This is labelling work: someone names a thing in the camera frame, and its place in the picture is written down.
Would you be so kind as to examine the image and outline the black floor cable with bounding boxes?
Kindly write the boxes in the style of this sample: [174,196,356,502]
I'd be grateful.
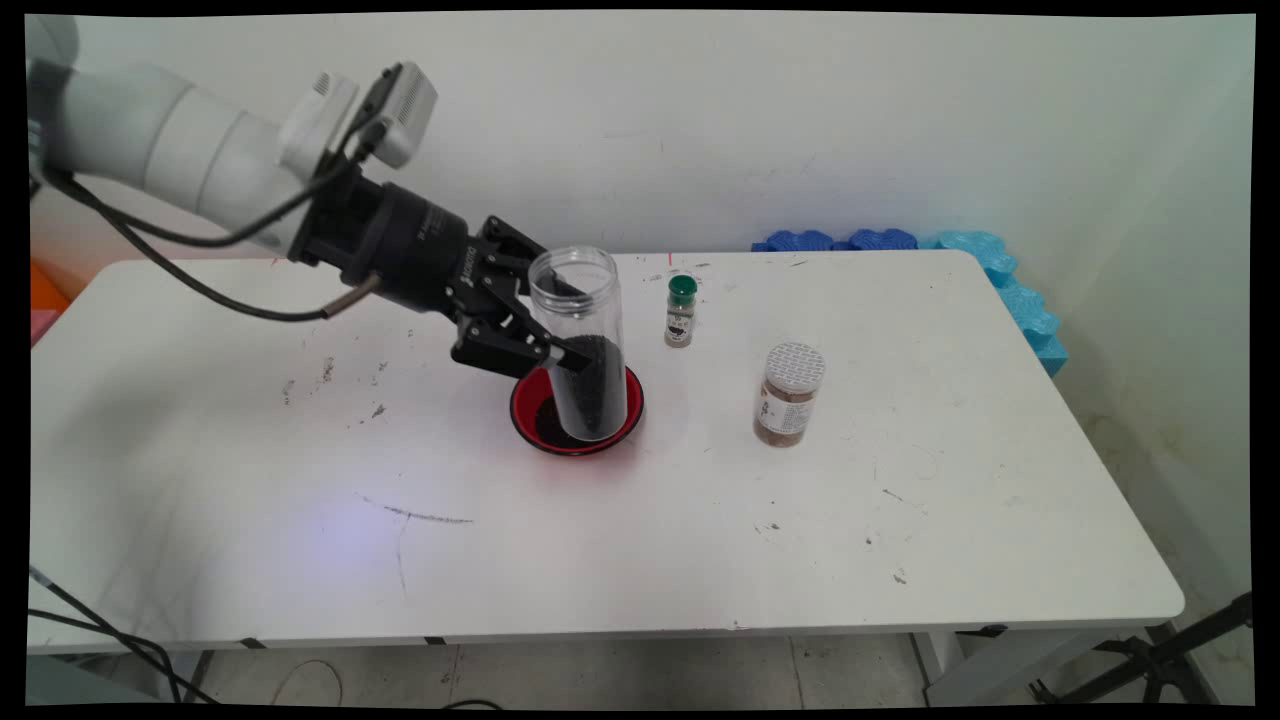
[28,565,186,706]
[28,608,219,706]

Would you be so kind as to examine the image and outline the black camera cable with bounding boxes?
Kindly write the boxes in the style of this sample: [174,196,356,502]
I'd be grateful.
[40,110,393,249]

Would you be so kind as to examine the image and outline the black tripod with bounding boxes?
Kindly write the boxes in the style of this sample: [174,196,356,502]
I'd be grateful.
[1030,592,1253,706]

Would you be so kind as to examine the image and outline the white-lidded jar brown contents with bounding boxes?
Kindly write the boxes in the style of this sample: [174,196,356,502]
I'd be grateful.
[753,342,827,448]

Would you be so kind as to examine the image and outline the red bowl with black grains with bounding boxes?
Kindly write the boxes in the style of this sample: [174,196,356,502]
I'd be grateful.
[510,365,646,458]

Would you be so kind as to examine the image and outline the clear jar with black grains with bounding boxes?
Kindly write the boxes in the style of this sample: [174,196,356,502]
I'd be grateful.
[527,246,629,443]

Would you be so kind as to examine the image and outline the orange block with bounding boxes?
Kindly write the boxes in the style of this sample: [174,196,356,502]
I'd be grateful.
[30,258,73,313]

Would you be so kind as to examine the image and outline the small green-capped spice bottle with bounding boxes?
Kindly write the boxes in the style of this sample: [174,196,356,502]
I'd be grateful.
[664,274,699,349]

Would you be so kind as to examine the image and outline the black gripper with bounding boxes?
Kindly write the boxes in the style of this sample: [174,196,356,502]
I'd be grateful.
[368,182,596,380]

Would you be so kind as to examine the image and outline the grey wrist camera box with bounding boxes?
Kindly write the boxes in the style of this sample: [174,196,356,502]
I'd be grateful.
[348,62,439,169]

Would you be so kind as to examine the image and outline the light blue foam mat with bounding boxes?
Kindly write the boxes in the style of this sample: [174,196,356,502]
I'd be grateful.
[920,230,1069,379]

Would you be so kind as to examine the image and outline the gripper cable with metal plug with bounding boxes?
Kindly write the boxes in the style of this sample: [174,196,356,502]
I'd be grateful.
[40,170,386,323]

